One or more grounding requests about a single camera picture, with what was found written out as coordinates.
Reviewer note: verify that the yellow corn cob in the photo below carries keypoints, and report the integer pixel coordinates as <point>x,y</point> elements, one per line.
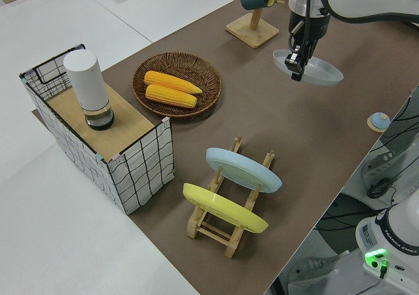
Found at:
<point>170,81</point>
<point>170,96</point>

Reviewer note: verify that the grid pattern storage box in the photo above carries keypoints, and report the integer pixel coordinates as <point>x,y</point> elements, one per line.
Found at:
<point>137,170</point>

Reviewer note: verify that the white cylindrical bottle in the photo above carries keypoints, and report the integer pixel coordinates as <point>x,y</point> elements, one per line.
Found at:
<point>86,82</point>

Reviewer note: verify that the black pedestal base plate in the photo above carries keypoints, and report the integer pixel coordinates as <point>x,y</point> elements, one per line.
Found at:
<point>343,216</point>

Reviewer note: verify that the light blue plate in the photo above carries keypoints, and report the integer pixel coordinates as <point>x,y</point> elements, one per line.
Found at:
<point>242,170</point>

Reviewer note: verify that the green plug connector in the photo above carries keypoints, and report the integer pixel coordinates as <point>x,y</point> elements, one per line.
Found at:
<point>383,269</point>

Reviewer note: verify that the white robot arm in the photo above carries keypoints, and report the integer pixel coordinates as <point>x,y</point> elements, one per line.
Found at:
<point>360,0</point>

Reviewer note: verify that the wooden mug stand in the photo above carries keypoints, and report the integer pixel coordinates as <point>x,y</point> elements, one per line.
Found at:
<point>252,35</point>

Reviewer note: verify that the yellow plate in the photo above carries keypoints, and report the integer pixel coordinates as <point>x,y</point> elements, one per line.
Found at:
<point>222,208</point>

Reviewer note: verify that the brown table mat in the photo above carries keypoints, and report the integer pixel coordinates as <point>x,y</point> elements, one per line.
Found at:
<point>294,128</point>

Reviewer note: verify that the brown wicker basket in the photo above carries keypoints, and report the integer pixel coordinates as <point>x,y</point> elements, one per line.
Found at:
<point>173,62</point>

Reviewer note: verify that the wooden plate rack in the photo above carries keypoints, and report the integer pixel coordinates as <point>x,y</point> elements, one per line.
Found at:
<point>193,228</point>

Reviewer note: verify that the gray plate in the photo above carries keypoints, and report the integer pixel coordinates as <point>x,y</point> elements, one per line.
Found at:
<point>324,71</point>

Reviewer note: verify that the blue call bell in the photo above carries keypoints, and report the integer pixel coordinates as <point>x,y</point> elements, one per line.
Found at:
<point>379,120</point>

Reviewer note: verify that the wooden board lid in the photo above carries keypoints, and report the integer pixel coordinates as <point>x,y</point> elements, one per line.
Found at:
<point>127,125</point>

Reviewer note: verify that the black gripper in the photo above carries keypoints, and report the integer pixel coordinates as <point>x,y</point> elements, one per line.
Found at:
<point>309,27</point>

